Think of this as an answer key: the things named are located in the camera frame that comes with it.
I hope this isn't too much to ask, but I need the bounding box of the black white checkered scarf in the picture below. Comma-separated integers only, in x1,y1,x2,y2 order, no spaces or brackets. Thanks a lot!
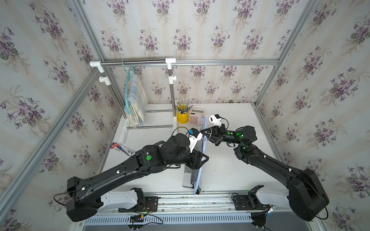
182,140,203,189

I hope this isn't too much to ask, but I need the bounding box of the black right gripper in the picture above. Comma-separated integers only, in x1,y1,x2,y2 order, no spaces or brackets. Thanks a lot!
200,126,243,147

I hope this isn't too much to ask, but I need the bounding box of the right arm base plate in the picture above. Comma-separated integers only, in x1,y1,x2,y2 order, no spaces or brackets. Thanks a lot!
231,185,270,211

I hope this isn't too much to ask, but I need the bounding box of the red blue white packet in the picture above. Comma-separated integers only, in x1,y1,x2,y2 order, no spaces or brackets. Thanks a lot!
110,142,135,157

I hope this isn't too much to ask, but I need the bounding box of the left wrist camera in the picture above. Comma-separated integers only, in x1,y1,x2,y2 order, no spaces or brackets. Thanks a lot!
189,128,203,153

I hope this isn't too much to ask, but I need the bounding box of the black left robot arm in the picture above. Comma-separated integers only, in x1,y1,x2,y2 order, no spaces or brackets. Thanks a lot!
66,131,209,222

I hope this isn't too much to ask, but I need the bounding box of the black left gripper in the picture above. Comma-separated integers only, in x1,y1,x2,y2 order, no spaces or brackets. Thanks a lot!
166,150,213,173

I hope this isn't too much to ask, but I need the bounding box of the pink calculator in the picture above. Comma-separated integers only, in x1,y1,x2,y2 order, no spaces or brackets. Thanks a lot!
188,107,205,126

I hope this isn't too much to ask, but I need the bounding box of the light blue plastic hanger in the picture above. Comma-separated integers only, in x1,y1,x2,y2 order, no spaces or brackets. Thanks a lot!
193,116,208,195

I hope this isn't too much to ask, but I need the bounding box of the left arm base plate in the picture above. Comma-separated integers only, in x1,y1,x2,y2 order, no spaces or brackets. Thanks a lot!
118,188,159,213

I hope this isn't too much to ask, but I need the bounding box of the bundle of pencils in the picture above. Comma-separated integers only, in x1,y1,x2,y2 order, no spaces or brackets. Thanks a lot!
175,99,193,115

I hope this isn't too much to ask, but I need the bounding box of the blue cream plaid scarf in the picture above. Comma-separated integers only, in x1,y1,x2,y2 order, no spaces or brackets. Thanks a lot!
127,74,148,127

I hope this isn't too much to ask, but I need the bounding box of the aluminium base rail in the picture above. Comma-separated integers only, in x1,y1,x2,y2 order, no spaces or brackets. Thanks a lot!
68,191,322,231

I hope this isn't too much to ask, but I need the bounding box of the white metal clothes rack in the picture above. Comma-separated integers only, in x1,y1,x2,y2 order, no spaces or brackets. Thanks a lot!
89,57,178,142

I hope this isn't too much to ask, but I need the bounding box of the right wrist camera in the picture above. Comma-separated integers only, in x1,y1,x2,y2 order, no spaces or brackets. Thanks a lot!
209,114,223,127

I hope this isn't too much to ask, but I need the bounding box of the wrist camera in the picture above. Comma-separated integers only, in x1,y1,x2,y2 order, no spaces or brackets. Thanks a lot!
209,114,223,127
189,128,203,153

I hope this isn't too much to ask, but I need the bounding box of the yellow pencil cup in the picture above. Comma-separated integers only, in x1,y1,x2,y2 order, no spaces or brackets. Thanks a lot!
177,111,189,124

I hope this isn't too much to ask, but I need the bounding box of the teal plastic hanger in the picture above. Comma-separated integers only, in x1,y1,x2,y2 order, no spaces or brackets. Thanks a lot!
122,60,137,115

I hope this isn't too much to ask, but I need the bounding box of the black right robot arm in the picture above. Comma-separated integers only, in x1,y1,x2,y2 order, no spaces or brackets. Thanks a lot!
200,124,330,221

